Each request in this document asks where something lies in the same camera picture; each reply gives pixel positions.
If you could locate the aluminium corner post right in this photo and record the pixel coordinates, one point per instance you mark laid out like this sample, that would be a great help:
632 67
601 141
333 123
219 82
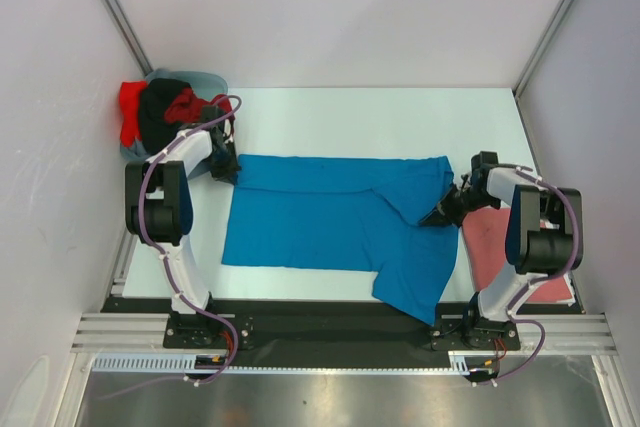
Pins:
552 28

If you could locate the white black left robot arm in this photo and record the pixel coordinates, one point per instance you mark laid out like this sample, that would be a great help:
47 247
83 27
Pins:
159 211

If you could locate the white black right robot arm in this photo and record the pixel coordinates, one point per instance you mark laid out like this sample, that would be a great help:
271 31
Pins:
543 241

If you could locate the black t-shirt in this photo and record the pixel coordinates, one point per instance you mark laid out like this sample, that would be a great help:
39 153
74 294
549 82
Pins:
154 101

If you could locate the aluminium corner post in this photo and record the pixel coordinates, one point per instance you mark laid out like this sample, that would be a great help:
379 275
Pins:
552 28
127 32

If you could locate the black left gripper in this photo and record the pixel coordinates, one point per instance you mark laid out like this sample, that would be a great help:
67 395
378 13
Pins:
228 173

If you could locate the folded pink t-shirt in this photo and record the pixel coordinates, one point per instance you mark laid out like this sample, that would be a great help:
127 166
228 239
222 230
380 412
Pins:
484 233

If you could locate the aluminium front rail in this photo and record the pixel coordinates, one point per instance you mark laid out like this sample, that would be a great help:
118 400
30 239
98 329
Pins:
565 334

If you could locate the bright red t-shirt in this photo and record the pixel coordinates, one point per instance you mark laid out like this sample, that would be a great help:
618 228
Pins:
129 101

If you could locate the grey plastic basket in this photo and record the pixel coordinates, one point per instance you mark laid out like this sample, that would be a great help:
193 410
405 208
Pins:
205 85

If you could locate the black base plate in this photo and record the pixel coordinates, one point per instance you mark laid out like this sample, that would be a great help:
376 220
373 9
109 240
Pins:
307 334

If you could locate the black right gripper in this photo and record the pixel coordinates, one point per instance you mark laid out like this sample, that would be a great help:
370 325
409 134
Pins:
437 217

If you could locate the blue t-shirt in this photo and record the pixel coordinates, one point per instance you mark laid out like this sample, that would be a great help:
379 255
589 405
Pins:
350 214

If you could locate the dark red t-shirt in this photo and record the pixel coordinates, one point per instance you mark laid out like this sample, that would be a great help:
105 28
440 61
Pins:
187 108

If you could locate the grey t-shirt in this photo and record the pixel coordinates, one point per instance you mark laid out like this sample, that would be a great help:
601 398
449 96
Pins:
135 152

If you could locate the aluminium corner post left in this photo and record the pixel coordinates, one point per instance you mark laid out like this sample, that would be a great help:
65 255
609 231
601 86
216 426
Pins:
127 32

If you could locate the white slotted cable duct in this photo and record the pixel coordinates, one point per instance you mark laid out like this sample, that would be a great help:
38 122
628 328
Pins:
186 364

